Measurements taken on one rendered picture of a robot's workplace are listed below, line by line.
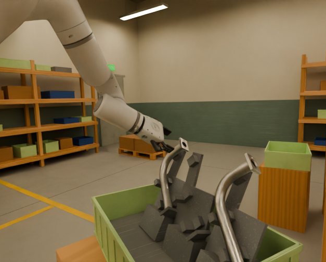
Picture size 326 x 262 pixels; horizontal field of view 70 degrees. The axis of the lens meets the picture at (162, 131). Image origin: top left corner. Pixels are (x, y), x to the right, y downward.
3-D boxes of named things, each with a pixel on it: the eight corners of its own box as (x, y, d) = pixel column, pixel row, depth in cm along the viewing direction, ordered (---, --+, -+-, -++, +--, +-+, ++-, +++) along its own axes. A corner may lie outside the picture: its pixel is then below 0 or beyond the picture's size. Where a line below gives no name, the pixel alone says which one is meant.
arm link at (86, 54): (66, 34, 74) (107, 110, 93) (60, 48, 61) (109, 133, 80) (92, 23, 74) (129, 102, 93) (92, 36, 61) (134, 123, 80)
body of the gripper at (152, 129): (142, 127, 80) (166, 140, 86) (141, 107, 87) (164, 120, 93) (129, 139, 84) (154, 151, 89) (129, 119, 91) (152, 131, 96)
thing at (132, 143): (118, 153, 600) (117, 136, 594) (140, 147, 662) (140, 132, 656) (153, 160, 524) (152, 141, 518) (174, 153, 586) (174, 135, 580)
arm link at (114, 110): (122, 121, 90) (125, 135, 82) (91, 105, 83) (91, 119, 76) (135, 105, 87) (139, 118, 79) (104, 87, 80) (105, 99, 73)
